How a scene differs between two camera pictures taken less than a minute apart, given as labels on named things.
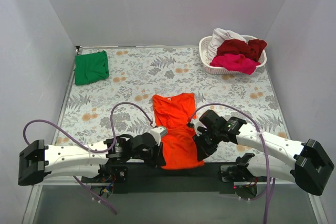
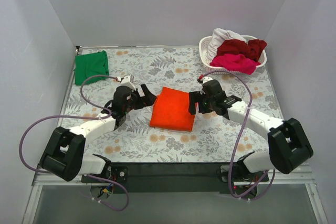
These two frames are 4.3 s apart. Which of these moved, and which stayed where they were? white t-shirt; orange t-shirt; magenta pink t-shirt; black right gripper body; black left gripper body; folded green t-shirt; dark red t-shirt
Moved: orange t-shirt; black right gripper body; black left gripper body
Stayed: folded green t-shirt; dark red t-shirt; magenta pink t-shirt; white t-shirt
